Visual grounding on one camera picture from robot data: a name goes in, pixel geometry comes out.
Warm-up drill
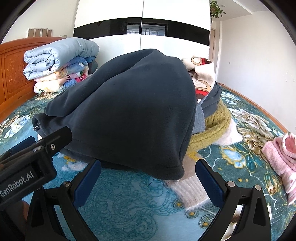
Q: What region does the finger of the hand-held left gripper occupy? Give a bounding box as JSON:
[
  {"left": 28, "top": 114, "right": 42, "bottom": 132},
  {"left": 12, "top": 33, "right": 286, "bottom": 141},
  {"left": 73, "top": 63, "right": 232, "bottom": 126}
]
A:
[{"left": 35, "top": 127, "right": 73, "bottom": 154}]

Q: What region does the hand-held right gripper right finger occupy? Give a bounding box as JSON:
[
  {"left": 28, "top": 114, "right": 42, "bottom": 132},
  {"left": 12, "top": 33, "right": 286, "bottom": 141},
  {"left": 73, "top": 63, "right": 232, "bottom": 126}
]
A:
[{"left": 195, "top": 159, "right": 272, "bottom": 241}]

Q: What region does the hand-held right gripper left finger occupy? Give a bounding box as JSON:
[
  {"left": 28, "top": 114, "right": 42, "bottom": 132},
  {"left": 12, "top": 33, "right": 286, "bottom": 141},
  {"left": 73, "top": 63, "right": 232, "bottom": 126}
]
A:
[{"left": 25, "top": 159, "right": 102, "bottom": 241}]

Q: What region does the dark grey fleece garment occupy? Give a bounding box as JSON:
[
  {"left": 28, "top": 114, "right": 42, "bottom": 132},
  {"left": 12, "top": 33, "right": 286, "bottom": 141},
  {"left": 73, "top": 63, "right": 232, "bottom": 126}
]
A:
[{"left": 32, "top": 48, "right": 197, "bottom": 181}]

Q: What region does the white fuzzy sweater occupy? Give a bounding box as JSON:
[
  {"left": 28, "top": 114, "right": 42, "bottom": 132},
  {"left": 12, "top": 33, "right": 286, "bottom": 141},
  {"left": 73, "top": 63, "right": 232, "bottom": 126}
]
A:
[{"left": 165, "top": 120, "right": 243, "bottom": 209}]

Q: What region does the olive knitted scarf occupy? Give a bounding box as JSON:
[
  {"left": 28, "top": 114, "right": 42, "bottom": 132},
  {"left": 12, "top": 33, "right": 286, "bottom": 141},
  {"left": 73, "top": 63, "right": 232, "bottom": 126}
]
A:
[{"left": 186, "top": 100, "right": 232, "bottom": 158}]

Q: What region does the folded cartoon print quilt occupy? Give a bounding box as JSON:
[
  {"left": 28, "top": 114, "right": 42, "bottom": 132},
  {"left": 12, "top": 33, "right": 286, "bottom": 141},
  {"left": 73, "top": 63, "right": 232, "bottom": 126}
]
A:
[{"left": 33, "top": 57, "right": 97, "bottom": 94}]

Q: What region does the pink ribbed garment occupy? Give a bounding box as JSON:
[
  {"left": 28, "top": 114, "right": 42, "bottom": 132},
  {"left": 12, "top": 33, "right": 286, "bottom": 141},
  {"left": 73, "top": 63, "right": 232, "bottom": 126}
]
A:
[{"left": 261, "top": 132, "right": 296, "bottom": 205}]

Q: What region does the wooden headboard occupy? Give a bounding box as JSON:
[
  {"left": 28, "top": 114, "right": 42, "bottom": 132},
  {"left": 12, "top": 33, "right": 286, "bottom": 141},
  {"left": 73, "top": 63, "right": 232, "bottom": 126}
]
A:
[{"left": 0, "top": 37, "right": 67, "bottom": 118}]

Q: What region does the dark grey hooded garment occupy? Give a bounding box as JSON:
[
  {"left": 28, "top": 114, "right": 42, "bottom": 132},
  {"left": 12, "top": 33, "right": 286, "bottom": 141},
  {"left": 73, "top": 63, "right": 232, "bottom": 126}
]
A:
[{"left": 201, "top": 81, "right": 222, "bottom": 116}]

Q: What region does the cartoon print cloth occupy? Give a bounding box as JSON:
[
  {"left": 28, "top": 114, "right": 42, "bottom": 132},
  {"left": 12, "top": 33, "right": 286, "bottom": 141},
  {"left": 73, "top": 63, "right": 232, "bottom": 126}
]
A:
[{"left": 180, "top": 56, "right": 216, "bottom": 103}]

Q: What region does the beige door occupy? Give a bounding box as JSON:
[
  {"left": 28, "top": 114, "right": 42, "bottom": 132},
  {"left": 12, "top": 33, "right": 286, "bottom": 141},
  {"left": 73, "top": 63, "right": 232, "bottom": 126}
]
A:
[{"left": 209, "top": 27, "right": 216, "bottom": 81}]

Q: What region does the white wardrobe with black band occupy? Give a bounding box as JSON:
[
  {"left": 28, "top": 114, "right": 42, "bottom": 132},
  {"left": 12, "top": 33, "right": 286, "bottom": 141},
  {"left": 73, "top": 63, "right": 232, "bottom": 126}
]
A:
[{"left": 73, "top": 0, "right": 211, "bottom": 70}]

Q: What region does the green potted plant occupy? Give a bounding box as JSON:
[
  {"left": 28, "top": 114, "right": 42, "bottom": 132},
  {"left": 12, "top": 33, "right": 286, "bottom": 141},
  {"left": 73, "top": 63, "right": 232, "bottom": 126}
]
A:
[{"left": 209, "top": 0, "right": 226, "bottom": 24}]

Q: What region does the wooden bed side rail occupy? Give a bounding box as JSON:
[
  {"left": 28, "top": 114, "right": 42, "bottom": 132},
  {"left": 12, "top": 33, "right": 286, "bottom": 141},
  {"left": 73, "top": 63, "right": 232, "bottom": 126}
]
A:
[{"left": 216, "top": 82, "right": 296, "bottom": 132}]

